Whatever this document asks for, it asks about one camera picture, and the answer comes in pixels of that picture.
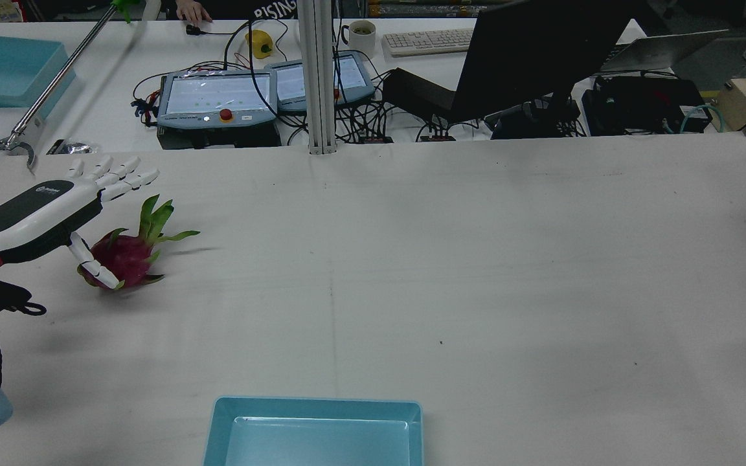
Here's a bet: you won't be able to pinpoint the small clear plastic bag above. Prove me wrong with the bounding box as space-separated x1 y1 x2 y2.
46 139 98 156

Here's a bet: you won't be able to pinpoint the metal reacher grabber green handle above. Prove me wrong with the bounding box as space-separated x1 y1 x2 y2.
0 0 144 172

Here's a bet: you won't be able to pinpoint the teach pendant with red button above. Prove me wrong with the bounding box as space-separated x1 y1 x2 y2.
156 68 280 130

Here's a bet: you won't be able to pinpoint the pink dragon fruit green leaves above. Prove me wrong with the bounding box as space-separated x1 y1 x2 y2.
77 194 201 292

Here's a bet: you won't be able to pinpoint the grey laptop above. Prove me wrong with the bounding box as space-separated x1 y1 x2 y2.
600 29 730 73

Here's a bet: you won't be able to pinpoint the black computer monitor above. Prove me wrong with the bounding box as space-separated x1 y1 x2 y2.
449 0 639 140

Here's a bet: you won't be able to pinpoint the wide light blue tray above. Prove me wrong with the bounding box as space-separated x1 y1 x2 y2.
203 396 424 466

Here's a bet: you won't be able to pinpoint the large light blue bin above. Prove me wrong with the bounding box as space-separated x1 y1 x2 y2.
0 32 77 109

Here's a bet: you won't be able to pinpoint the teal network cable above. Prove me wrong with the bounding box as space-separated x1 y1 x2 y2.
661 104 727 135

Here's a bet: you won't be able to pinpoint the black controller box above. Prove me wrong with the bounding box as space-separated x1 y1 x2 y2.
156 120 283 150

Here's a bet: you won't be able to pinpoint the black cable bundle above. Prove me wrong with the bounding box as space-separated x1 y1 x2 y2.
282 97 497 144

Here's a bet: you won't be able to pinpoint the bare hand of person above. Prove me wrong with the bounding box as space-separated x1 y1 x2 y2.
175 0 213 28

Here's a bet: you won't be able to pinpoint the white mug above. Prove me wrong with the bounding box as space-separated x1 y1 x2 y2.
341 19 378 59

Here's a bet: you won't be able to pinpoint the white table cover sheet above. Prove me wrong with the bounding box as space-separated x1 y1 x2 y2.
0 133 746 466

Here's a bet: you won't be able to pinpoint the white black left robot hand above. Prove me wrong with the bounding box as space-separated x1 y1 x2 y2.
0 154 161 291

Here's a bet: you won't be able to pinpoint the aluminium extrusion post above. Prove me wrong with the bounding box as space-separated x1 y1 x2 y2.
297 0 338 155

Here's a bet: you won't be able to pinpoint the white computer keyboard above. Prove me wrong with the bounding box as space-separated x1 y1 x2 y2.
381 28 477 58

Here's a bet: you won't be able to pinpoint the yellow bell pepper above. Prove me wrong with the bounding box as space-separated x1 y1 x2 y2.
245 29 275 60

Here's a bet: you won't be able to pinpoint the black electronics box with cables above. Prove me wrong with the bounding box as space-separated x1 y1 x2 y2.
582 76 714 137

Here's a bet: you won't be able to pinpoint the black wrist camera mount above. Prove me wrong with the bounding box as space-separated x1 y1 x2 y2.
0 280 47 318

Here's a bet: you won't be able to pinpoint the grey blue teach pendant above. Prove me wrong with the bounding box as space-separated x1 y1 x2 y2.
263 52 376 116

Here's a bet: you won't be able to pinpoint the flat black box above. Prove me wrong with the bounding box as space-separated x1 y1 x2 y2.
381 67 461 124

